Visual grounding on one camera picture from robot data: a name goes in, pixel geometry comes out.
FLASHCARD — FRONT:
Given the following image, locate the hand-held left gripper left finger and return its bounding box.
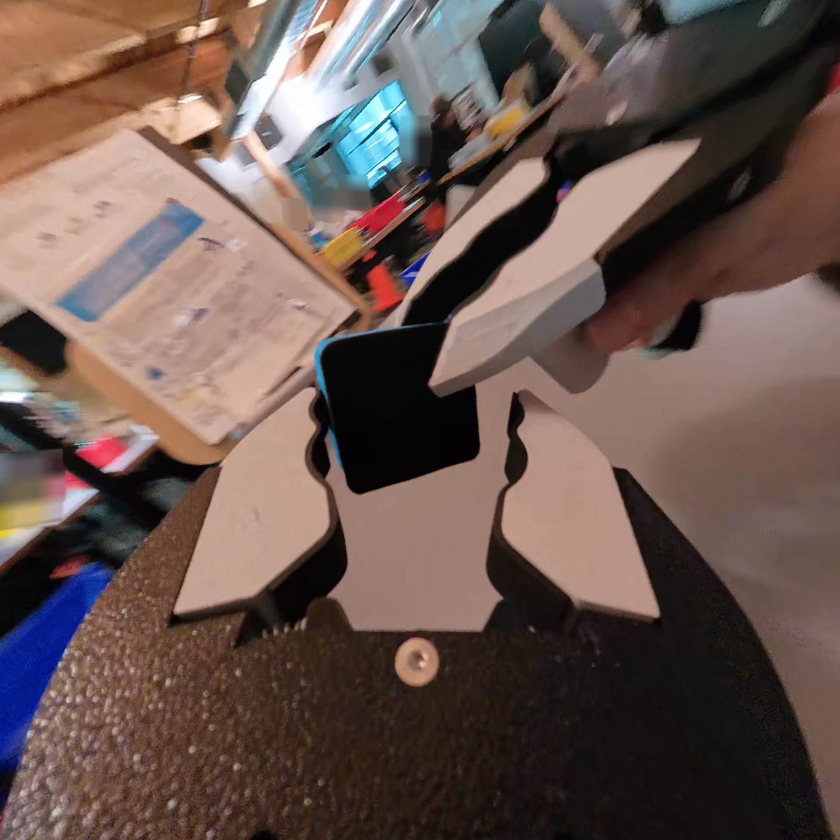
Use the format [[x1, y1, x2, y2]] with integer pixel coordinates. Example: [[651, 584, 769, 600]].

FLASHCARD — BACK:
[[171, 387, 349, 624]]

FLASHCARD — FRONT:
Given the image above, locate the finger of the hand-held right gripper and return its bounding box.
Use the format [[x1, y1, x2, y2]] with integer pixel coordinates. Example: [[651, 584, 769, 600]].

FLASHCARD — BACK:
[[387, 157, 562, 329], [428, 138, 703, 398]]

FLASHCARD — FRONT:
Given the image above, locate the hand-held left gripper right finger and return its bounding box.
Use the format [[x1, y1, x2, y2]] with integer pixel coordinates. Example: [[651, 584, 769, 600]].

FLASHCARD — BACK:
[[487, 390, 661, 622]]

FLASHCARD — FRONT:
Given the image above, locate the blue and black block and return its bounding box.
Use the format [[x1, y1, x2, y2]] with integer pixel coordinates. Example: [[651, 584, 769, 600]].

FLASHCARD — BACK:
[[314, 322, 483, 495]]

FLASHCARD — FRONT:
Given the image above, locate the grey desk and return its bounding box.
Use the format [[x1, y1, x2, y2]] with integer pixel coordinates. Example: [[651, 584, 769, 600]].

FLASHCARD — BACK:
[[325, 272, 840, 840]]

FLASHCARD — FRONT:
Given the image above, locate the person's right hand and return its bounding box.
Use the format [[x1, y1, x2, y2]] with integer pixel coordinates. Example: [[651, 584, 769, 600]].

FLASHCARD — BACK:
[[584, 92, 840, 353]]

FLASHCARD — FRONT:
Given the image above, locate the red storage bin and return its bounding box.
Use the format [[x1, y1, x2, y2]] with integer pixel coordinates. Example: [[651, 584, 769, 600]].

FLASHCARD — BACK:
[[356, 192, 413, 232]]

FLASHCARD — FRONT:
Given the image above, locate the wooden document stand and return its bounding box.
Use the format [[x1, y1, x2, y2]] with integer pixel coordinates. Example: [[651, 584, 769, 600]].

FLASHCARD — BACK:
[[0, 128, 374, 466]]

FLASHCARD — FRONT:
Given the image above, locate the yellow storage bin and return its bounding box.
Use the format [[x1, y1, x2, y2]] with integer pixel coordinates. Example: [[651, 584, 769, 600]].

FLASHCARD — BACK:
[[320, 230, 366, 268], [484, 104, 530, 137]]

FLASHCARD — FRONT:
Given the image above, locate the blue plastic bin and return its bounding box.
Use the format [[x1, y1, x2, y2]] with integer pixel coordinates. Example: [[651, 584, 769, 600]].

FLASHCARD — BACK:
[[0, 563, 118, 785]]

